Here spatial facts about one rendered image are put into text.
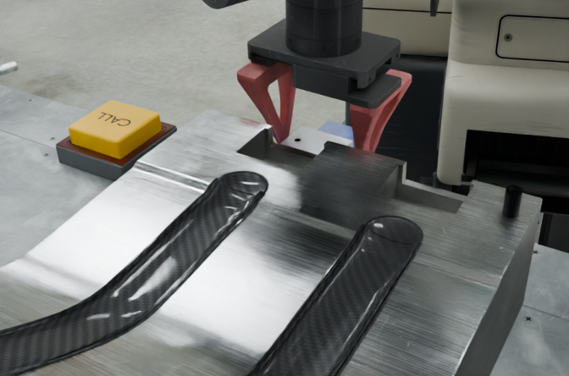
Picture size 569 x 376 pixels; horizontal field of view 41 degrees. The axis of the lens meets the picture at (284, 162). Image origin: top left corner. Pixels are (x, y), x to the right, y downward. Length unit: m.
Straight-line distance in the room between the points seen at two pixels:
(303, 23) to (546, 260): 0.25
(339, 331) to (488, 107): 0.47
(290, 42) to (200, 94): 2.01
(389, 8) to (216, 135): 0.60
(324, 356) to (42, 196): 0.36
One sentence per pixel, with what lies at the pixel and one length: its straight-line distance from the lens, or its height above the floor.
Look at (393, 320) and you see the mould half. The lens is 0.41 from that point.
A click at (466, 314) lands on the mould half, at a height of 0.89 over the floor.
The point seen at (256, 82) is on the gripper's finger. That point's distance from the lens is 0.59.
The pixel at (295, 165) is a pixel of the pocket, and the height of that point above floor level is 0.86.
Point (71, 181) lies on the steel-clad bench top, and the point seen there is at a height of 0.80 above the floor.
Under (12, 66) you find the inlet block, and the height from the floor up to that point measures 0.83.
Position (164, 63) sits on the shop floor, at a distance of 2.82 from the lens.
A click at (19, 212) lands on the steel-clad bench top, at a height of 0.80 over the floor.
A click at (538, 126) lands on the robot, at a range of 0.86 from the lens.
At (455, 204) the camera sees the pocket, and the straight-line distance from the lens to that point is 0.52.
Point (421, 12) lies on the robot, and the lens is 1.12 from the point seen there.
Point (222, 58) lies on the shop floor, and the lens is 2.82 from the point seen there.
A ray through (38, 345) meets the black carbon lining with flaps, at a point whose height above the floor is 0.90.
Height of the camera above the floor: 1.17
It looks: 33 degrees down
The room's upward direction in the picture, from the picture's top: 2 degrees counter-clockwise
